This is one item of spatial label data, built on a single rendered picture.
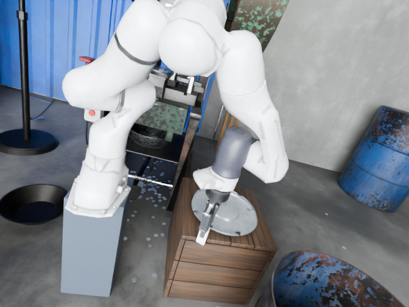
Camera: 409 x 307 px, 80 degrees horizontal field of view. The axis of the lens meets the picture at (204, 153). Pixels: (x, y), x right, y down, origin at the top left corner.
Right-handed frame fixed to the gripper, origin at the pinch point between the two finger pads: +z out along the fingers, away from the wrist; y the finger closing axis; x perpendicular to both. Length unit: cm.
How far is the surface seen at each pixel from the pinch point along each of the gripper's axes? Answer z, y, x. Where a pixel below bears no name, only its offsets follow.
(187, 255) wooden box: 14.9, 2.8, 3.4
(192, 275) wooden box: 25.4, 4.8, -0.4
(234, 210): 2.9, 25.7, -4.9
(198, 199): 3.5, 21.9, 11.0
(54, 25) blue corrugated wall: -32, 120, 222
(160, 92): -27, 49, 55
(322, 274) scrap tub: 0.2, 10.6, -40.6
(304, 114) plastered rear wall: -14, 226, -22
